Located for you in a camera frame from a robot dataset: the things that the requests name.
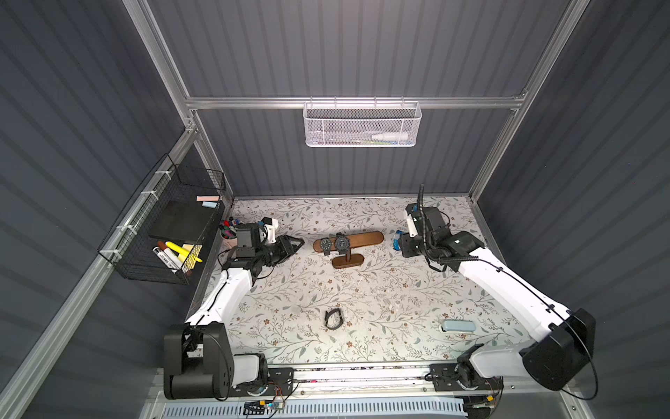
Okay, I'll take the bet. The black slim watch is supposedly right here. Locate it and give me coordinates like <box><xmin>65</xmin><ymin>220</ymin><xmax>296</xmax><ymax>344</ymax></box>
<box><xmin>319</xmin><ymin>237</ymin><xmax>333</xmax><ymax>256</ymax></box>

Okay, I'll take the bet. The black rugged watch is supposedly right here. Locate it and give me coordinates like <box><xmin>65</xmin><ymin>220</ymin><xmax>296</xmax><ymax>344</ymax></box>
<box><xmin>334</xmin><ymin>233</ymin><xmax>351</xmax><ymax>255</ymax></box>

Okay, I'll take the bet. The brown wooden watch stand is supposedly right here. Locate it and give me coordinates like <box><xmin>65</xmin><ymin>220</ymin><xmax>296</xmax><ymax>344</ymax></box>
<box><xmin>312</xmin><ymin>231</ymin><xmax>384</xmax><ymax>270</ymax></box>

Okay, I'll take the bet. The black round watch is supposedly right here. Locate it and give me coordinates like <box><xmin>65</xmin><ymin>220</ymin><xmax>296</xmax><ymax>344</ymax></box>
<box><xmin>324</xmin><ymin>307</ymin><xmax>345</xmax><ymax>331</ymax></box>

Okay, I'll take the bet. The blue transparent watch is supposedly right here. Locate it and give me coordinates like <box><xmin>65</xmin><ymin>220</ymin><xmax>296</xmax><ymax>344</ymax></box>
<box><xmin>393</xmin><ymin>230</ymin><xmax>404</xmax><ymax>251</ymax></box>

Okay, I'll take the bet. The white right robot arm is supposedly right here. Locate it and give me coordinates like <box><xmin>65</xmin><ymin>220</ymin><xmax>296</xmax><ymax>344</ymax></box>
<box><xmin>400</xmin><ymin>185</ymin><xmax>596</xmax><ymax>392</ymax></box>

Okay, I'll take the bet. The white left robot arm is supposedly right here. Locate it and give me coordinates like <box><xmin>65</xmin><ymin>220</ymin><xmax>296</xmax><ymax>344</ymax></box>
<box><xmin>163</xmin><ymin>218</ymin><xmax>305</xmax><ymax>402</ymax></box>

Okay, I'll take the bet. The pink pen cup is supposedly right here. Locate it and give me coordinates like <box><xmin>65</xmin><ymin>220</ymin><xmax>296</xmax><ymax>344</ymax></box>
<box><xmin>218</xmin><ymin>219</ymin><xmax>237</xmax><ymax>250</ymax></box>

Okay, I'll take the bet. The light blue eraser case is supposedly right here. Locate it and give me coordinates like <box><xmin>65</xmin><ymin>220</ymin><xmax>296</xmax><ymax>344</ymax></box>
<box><xmin>441</xmin><ymin>319</ymin><xmax>476</xmax><ymax>333</ymax></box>

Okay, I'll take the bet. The black notebook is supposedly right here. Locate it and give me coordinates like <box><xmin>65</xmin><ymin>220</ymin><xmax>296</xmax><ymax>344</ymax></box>
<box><xmin>148</xmin><ymin>201</ymin><xmax>215</xmax><ymax>244</ymax></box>

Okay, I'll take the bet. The yellow highlighter marker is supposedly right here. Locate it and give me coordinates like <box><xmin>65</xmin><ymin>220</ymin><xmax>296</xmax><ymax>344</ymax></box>
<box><xmin>165</xmin><ymin>241</ymin><xmax>202</xmax><ymax>263</ymax></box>

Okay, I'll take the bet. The white tube in basket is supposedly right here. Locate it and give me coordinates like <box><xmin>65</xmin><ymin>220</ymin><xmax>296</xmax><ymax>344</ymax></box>
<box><xmin>372</xmin><ymin>132</ymin><xmax>410</xmax><ymax>144</ymax></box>

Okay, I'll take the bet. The white marker in basket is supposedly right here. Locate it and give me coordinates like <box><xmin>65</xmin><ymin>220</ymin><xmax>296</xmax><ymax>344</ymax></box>
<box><xmin>152</xmin><ymin>247</ymin><xmax>179</xmax><ymax>273</ymax></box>

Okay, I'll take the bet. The black wire wall basket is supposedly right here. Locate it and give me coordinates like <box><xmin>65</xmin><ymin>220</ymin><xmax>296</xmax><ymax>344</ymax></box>
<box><xmin>99</xmin><ymin>156</ymin><xmax>227</xmax><ymax>286</ymax></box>

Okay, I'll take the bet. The white wire mesh basket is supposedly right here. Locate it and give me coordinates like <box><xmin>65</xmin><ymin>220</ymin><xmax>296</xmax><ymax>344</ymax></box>
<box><xmin>303</xmin><ymin>100</ymin><xmax>422</xmax><ymax>148</ymax></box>

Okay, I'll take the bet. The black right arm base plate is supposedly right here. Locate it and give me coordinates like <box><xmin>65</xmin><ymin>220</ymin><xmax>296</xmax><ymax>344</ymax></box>
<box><xmin>424</xmin><ymin>362</ymin><xmax>504</xmax><ymax>395</ymax></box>

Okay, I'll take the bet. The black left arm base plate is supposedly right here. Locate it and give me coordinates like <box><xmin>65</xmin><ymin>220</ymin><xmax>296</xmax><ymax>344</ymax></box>
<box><xmin>230</xmin><ymin>368</ymin><xmax>296</xmax><ymax>398</ymax></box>

